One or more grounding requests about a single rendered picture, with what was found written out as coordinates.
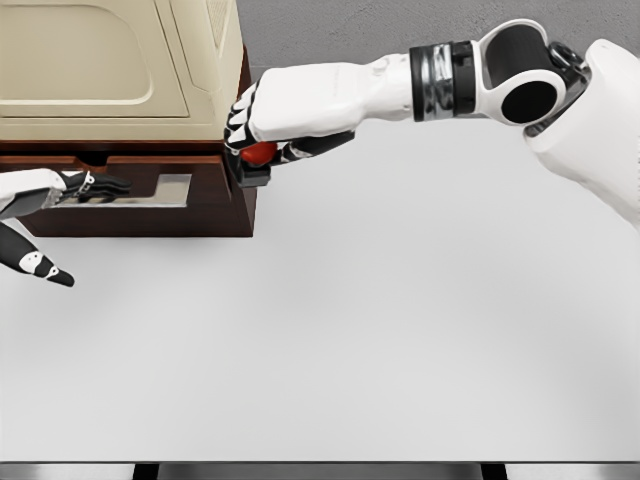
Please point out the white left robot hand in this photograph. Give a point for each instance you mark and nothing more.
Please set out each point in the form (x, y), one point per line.
(27, 192)

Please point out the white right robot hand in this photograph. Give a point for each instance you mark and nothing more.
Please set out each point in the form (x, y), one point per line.
(300, 102)

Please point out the black switch with red button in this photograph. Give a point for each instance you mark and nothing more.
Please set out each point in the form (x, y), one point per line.
(254, 172)

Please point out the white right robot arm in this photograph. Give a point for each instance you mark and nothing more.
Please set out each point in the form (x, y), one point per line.
(590, 140)

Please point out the dark brown wooden cabinet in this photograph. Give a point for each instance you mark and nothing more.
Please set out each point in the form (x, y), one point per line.
(240, 200)

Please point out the beige box-shaped appliance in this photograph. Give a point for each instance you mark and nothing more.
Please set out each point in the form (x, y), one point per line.
(100, 60)

